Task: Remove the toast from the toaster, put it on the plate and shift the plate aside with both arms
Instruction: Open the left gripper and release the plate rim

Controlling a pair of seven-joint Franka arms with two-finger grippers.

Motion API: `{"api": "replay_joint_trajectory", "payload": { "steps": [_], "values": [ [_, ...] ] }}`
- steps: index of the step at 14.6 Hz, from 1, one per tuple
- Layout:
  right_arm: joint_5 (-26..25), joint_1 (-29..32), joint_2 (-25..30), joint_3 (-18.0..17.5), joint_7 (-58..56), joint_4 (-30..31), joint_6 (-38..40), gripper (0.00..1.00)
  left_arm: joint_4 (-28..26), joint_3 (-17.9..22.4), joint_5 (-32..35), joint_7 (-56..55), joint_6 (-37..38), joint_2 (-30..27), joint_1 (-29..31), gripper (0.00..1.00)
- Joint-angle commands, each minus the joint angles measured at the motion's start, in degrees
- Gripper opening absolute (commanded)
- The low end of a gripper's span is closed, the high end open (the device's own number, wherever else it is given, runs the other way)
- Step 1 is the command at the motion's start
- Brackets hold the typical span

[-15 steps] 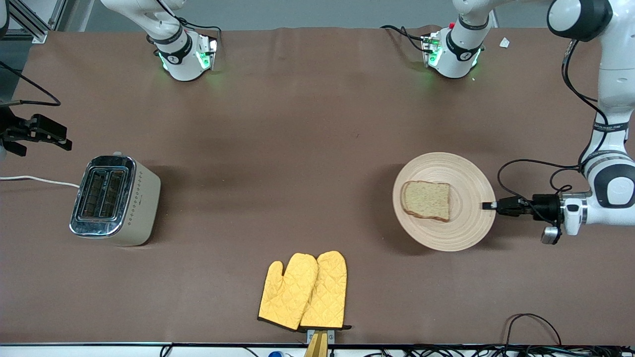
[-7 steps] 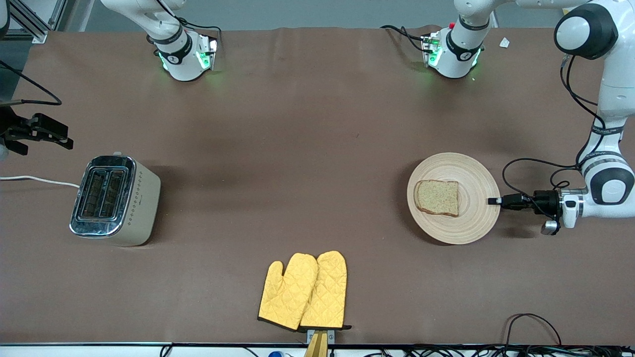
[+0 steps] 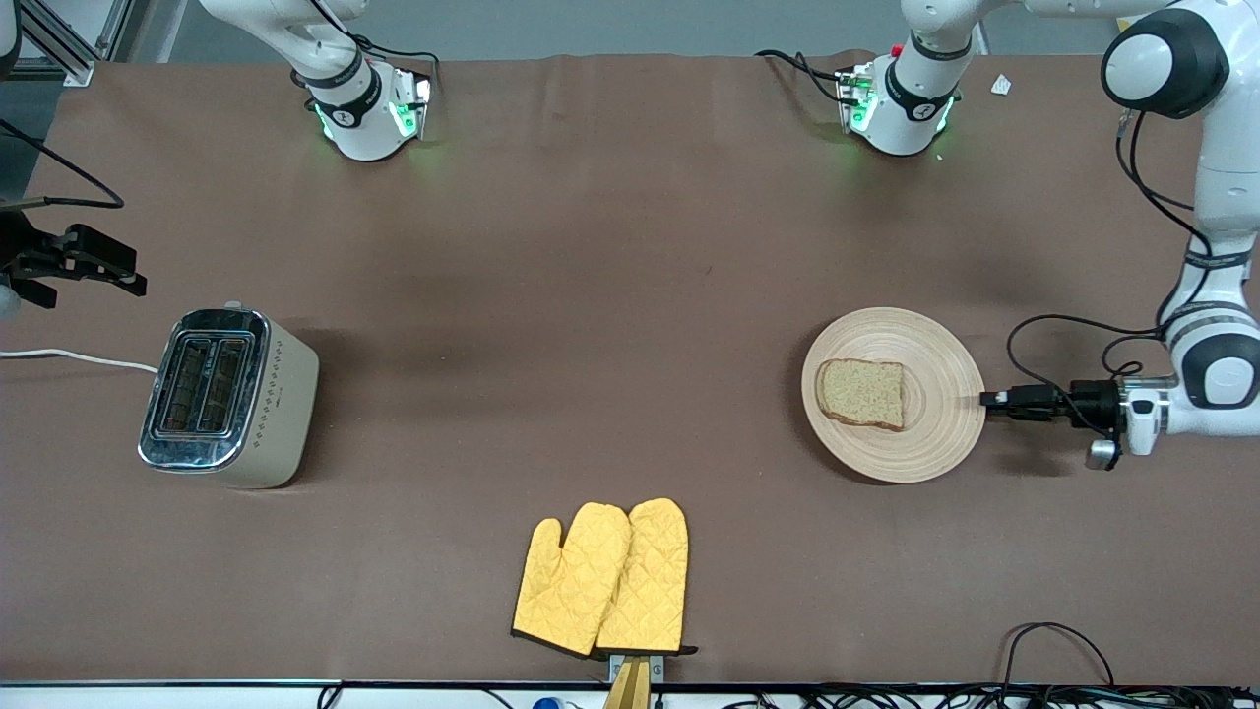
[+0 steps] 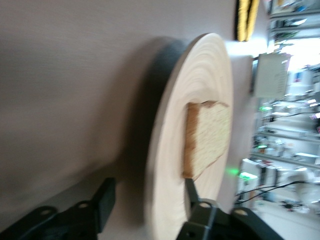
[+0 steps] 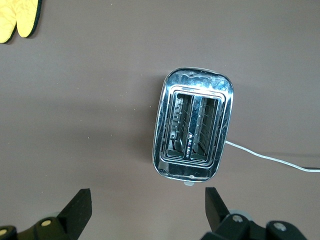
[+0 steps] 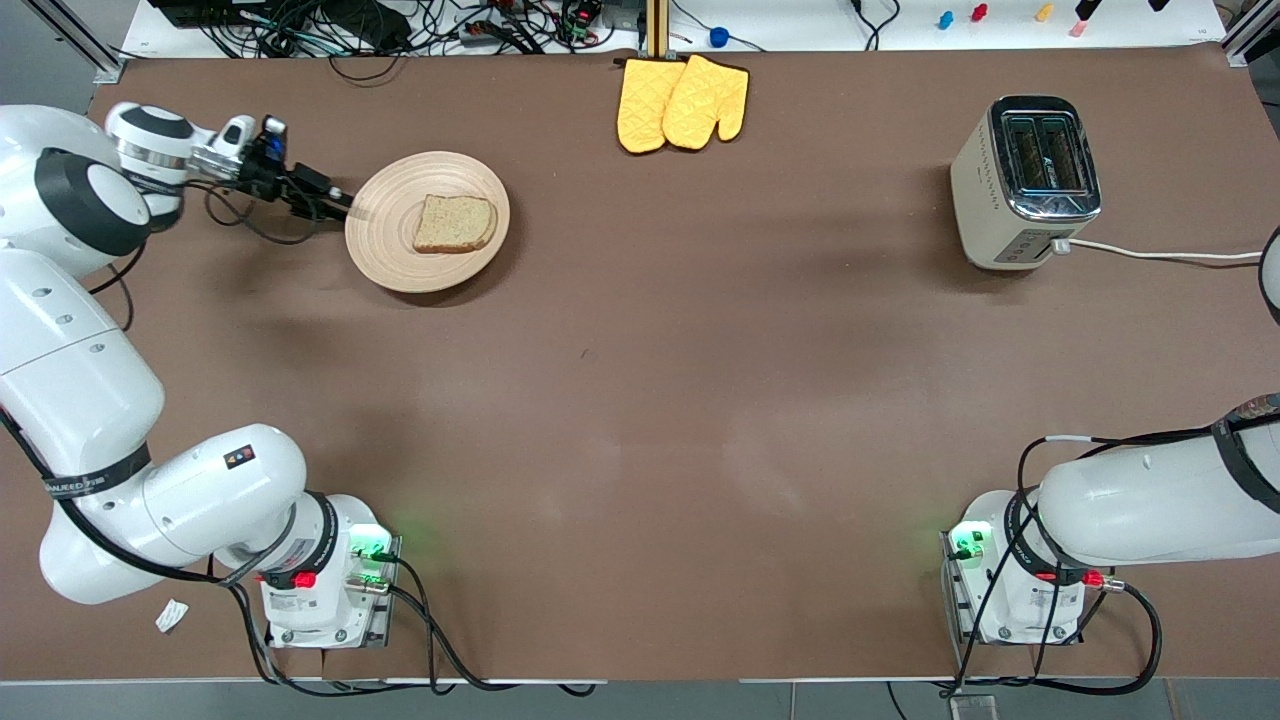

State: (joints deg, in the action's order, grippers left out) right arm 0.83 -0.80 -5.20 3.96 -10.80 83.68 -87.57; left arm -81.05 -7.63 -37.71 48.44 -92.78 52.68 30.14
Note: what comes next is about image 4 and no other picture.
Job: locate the slice of toast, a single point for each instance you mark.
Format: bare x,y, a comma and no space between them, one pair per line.
212,137

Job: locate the cluttered lab shelving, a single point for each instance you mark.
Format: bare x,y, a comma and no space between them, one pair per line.
295,140

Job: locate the brown table cover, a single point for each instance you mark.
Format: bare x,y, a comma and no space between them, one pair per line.
62,75

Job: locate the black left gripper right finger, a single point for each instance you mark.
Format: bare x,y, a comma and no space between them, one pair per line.
212,225

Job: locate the cream toaster with chrome top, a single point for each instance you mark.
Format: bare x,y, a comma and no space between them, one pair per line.
270,75

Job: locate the round wooden plate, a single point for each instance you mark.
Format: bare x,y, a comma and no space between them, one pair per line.
200,75

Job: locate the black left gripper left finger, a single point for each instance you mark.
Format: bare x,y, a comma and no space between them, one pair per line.
75,222

